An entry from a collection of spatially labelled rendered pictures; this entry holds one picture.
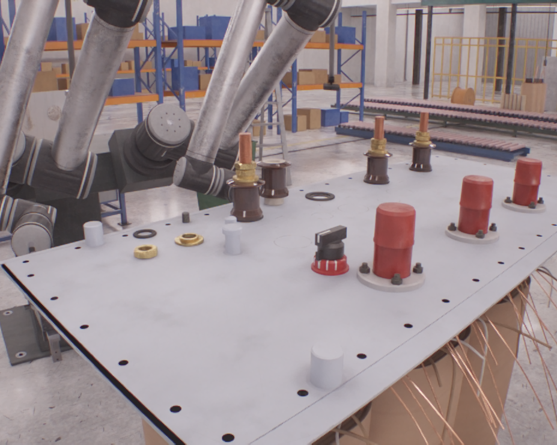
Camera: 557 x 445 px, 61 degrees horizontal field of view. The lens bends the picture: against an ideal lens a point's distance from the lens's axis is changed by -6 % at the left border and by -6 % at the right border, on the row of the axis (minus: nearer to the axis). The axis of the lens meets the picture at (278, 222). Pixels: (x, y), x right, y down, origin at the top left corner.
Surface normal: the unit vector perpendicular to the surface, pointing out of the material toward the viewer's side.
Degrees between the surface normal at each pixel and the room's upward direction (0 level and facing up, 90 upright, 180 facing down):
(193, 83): 90
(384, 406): 90
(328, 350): 0
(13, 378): 0
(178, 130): 60
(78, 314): 0
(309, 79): 90
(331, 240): 90
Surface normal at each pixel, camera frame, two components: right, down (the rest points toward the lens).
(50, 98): 0.69, 0.22
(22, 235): 0.32, 0.22
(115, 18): 0.03, 0.80
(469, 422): 0.12, 0.31
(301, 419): 0.13, -0.89
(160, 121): 0.49, -0.25
